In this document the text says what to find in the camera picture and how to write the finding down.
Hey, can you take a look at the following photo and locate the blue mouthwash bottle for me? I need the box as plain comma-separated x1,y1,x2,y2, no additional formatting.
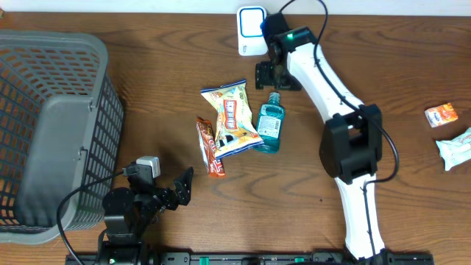
254,91,286,153

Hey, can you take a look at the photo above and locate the red brown snack bar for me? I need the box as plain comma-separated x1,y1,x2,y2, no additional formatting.
196,117,226,178

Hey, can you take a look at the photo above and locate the yellow wet wipes bag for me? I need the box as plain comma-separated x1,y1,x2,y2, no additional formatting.
201,79,263,159

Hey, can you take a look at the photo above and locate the orange small box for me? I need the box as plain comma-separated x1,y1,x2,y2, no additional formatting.
425,102,458,128

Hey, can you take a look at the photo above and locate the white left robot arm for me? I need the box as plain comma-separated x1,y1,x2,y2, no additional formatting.
95,163,194,265

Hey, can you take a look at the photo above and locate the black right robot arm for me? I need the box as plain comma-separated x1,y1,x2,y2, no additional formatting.
255,13,385,264

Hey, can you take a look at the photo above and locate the grey plastic basket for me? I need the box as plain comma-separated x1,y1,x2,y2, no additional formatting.
1,30,124,244

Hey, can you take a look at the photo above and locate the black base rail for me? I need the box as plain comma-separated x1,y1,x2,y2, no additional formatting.
65,251,436,265

